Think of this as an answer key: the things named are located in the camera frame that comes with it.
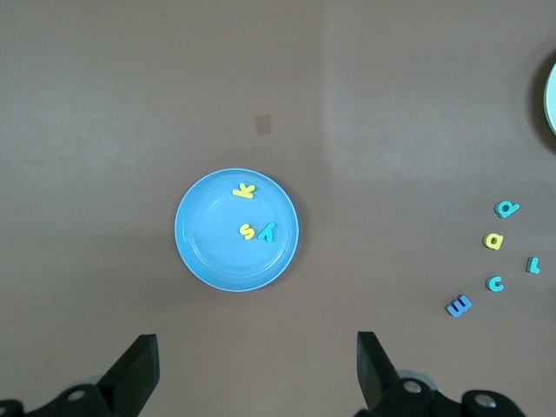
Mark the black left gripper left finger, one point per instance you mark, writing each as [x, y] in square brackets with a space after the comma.
[126, 382]

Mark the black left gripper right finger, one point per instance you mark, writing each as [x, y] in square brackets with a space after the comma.
[382, 391]

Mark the yellow foam letter s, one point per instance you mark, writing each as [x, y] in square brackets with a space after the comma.
[247, 231]

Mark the teal foam letter y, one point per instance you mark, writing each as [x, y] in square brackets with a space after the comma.
[267, 234]

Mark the yellow foam letter k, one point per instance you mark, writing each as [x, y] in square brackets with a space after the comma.
[244, 191]

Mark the blue foam letter E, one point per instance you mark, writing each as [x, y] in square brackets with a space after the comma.
[458, 305]

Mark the blue plate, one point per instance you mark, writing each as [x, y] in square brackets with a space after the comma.
[217, 260]

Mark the teal foam letter c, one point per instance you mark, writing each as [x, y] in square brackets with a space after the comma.
[492, 283]

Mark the yellow foam letter a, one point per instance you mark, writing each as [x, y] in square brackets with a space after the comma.
[488, 241]

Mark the teal letter r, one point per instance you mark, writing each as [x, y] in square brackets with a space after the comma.
[532, 264]

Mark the teal foam letter p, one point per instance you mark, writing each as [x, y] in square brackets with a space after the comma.
[499, 208]

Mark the brown tape patch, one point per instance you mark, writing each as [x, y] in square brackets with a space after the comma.
[263, 124]

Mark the pale green plate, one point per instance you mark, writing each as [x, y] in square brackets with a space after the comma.
[552, 100]

